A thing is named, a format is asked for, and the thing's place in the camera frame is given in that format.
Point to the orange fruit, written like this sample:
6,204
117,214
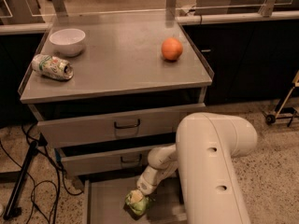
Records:
171,49

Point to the black tripod leg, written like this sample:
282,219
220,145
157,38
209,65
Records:
12,202

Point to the white ceramic bowl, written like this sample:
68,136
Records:
69,42

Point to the green jalapeno chip bag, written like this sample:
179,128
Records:
140,208

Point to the bottom drawer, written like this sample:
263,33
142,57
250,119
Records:
105,203

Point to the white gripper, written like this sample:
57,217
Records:
145,185

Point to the grey metal drawer cabinet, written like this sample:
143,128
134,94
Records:
121,69

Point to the crushed green soda can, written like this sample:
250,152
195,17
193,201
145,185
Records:
52,67

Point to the drawer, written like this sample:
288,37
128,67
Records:
105,203
114,126
108,161

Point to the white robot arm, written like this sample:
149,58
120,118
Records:
202,156

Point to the top drawer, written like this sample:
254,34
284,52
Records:
114,126

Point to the middle drawer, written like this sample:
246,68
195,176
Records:
108,161

